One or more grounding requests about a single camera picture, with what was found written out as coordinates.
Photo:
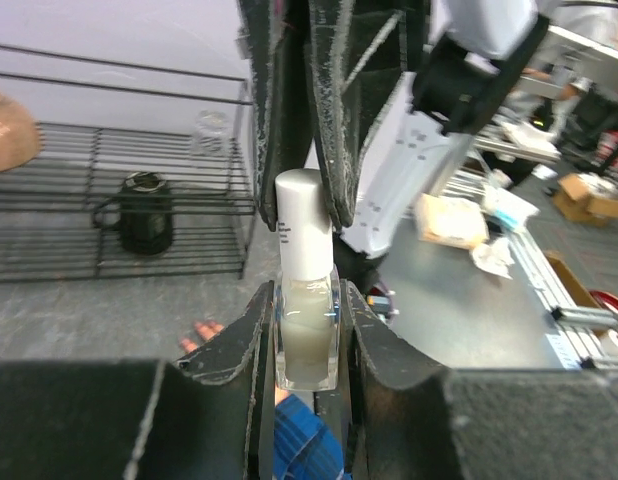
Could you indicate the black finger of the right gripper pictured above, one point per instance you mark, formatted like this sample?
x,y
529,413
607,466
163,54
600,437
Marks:
x,y
275,34
336,108

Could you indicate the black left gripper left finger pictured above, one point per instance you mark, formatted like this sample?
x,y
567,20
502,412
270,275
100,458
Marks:
x,y
208,415

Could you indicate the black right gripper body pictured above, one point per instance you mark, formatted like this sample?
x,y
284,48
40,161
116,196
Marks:
x,y
388,35

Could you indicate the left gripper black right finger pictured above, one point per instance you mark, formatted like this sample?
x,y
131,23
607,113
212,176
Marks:
x,y
418,419

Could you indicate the white nail polish brush cap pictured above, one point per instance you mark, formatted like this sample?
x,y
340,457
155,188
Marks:
x,y
304,226

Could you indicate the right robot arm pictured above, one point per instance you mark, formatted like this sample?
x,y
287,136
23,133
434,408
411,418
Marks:
x,y
467,73

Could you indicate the blue plaid sleeved forearm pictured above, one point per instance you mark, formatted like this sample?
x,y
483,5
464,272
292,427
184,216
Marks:
x,y
304,446

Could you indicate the person's bare hand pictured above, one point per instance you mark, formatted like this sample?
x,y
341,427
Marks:
x,y
205,332

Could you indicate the clear glass in rack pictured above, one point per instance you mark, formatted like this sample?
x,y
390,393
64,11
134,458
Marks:
x,y
211,134

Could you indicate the black cup in rack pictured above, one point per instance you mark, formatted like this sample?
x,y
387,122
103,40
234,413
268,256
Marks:
x,y
141,214

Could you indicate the cardboard boxes in background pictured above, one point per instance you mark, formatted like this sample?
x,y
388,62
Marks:
x,y
587,198

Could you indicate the pink floral ceramic bowl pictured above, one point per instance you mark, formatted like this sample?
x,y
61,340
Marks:
x,y
20,139

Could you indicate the black wire dish rack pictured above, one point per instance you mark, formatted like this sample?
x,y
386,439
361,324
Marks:
x,y
99,121

